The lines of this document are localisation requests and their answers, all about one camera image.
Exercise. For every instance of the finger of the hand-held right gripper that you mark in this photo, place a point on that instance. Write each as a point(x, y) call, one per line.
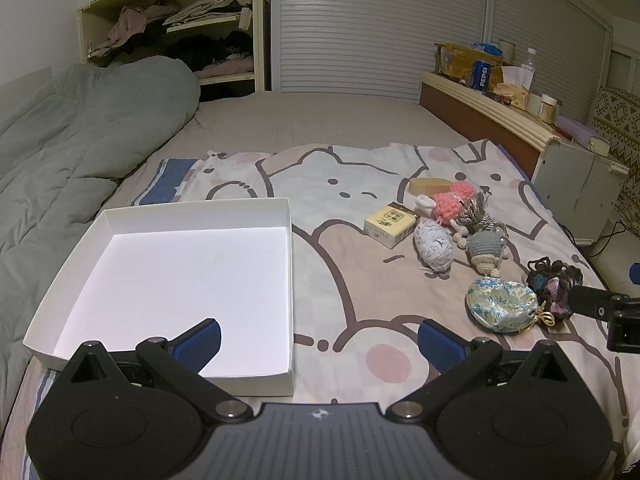
point(595, 301)
point(635, 274)

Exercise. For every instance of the clear glass cup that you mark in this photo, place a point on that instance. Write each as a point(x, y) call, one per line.
point(506, 50)

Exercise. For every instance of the wooden bed headboard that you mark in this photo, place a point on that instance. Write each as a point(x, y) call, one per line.
point(480, 120)

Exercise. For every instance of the blue cola can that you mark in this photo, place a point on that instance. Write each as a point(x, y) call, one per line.
point(482, 77)

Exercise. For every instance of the pink crumpled clothes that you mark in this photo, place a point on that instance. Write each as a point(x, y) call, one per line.
point(127, 22)

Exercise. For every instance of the cat print blanket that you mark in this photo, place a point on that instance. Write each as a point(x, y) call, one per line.
point(350, 270)

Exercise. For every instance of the white bedside cabinet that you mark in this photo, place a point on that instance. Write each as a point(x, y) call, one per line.
point(570, 185)

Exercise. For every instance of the yellow tissue packet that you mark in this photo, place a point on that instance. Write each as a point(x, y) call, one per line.
point(390, 225)

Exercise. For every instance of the dark clothes pile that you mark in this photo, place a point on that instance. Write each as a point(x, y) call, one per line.
point(210, 45)

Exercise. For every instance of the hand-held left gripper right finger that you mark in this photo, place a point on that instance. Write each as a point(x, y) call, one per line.
point(437, 342)

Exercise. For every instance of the pink folded clothing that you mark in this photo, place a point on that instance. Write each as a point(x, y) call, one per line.
point(227, 67)

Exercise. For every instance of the patterned beige sofa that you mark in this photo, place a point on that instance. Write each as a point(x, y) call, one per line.
point(622, 120)

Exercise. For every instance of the pink crochet doll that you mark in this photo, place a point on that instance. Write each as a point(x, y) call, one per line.
point(446, 206)

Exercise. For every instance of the yellow snack bags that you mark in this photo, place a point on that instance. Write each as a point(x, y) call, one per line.
point(457, 62)

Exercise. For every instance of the blue plastic packet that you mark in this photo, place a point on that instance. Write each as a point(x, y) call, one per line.
point(487, 48)

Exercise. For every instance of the cream shelf cabinet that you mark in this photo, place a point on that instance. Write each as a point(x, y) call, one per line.
point(260, 35)

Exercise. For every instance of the blue gold brocade pouch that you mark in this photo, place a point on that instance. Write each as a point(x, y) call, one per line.
point(500, 305)

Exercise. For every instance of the tan oval soap bar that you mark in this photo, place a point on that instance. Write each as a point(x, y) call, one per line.
point(427, 186)

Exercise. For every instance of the grey green duvet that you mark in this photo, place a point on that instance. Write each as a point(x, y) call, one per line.
point(75, 125)

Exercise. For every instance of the dark crochet pouch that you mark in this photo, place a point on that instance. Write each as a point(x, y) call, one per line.
point(550, 280)

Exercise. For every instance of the white louvered closet door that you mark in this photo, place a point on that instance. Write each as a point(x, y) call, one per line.
point(550, 25)
point(375, 30)

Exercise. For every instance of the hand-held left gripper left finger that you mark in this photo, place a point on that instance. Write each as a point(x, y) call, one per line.
point(200, 341)

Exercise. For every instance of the clear water bottle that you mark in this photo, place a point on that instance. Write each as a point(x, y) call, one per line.
point(530, 62)

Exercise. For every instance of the beige folded clothes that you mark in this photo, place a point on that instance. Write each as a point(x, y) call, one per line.
point(210, 7)

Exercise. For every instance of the light blue yarn ball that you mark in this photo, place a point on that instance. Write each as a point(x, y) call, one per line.
point(433, 246)

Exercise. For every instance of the purple flat item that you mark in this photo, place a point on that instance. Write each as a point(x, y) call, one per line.
point(575, 129)

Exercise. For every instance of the white cardboard box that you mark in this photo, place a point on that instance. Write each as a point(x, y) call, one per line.
point(175, 270)

